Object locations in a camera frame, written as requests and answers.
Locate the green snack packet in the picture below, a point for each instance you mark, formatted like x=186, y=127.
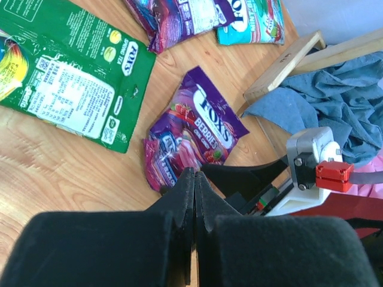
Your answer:
x=67, y=67

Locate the blue crumpled cloth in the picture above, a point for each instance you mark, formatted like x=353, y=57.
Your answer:
x=346, y=97

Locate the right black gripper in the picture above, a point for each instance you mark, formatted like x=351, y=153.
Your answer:
x=248, y=189

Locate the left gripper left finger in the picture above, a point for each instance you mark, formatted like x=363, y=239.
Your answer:
x=152, y=247

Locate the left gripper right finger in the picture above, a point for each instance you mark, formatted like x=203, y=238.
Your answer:
x=239, y=250

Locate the brown red paper bag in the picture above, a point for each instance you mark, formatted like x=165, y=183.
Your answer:
x=346, y=206

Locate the purple snack packet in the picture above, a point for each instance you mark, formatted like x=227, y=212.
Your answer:
x=170, y=22

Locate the purple Fox's berries bag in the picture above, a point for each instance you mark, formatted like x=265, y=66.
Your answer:
x=198, y=127

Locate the green Fox's candy bag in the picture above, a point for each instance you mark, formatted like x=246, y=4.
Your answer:
x=256, y=21

